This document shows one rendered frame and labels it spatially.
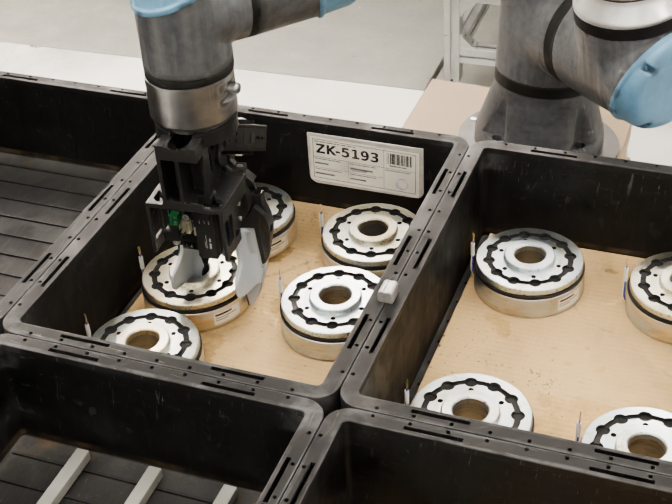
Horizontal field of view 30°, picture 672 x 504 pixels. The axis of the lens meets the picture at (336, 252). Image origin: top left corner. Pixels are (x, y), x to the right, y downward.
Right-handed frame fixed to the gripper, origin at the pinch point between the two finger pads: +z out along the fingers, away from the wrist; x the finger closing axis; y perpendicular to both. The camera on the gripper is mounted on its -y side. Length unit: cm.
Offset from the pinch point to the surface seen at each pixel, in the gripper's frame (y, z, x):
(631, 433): 13.6, -1.6, 38.9
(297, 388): 20.9, -8.0, 14.0
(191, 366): 20.2, -8.1, 5.1
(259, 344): 5.6, 2.0, 4.8
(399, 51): -211, 85, -36
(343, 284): -0.2, -1.7, 11.4
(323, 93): -64, 15, -10
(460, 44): -189, 70, -15
